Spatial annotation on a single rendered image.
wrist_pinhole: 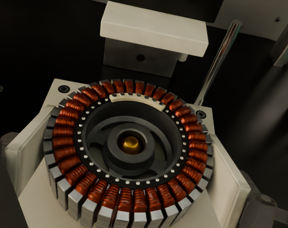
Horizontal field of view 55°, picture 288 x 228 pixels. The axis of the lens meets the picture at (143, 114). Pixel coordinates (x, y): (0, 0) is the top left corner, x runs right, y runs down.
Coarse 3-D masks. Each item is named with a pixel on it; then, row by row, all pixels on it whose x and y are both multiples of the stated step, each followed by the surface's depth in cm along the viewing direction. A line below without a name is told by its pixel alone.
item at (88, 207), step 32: (96, 96) 19; (128, 96) 20; (160, 96) 21; (64, 128) 17; (96, 128) 20; (128, 128) 19; (160, 128) 21; (192, 128) 19; (64, 160) 16; (128, 160) 18; (192, 160) 17; (64, 192) 15; (96, 192) 15; (128, 192) 15; (160, 192) 16; (192, 192) 16; (96, 224) 16; (128, 224) 16; (160, 224) 16
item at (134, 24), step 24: (120, 0) 16; (144, 0) 16; (168, 0) 16; (192, 0) 16; (216, 0) 15; (120, 24) 15; (144, 24) 15; (168, 24) 16; (192, 24) 16; (168, 48) 16; (192, 48) 15
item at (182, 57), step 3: (180, 54) 29; (183, 54) 29; (186, 54) 29; (180, 57) 29; (183, 57) 29; (186, 57) 29; (177, 60) 30; (180, 60) 29; (183, 60) 29; (180, 63) 30
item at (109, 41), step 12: (108, 48) 28; (120, 48) 27; (132, 48) 27; (144, 48) 27; (156, 48) 27; (108, 60) 29; (120, 60) 29; (132, 60) 28; (144, 60) 28; (156, 60) 28; (168, 60) 28; (144, 72) 30; (156, 72) 29; (168, 72) 29
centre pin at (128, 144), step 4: (120, 140) 19; (124, 140) 19; (128, 140) 19; (132, 140) 19; (136, 140) 19; (120, 144) 19; (124, 144) 18; (128, 144) 18; (132, 144) 18; (136, 144) 18; (140, 144) 19; (120, 148) 19; (124, 148) 18; (128, 148) 18; (132, 148) 18; (136, 148) 19; (140, 148) 19; (124, 152) 18; (128, 152) 18; (132, 152) 18; (136, 152) 19; (140, 152) 19
